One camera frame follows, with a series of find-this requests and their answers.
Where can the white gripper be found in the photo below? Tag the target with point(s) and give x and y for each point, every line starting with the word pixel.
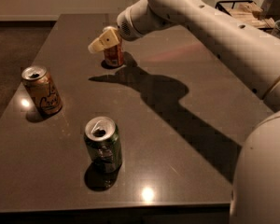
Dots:
pixel 124 27

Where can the red coke can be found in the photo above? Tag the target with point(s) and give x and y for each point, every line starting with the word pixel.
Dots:
pixel 114 56

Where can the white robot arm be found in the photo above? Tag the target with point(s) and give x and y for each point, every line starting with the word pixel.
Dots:
pixel 254 57

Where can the orange La Croix can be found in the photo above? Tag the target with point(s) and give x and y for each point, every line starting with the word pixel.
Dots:
pixel 42 90

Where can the green soda can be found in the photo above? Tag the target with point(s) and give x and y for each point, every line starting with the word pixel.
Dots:
pixel 101 136

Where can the packets in wire basket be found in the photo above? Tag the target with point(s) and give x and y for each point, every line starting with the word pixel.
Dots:
pixel 250 13

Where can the black wire basket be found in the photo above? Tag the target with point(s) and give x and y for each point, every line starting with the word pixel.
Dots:
pixel 223 5

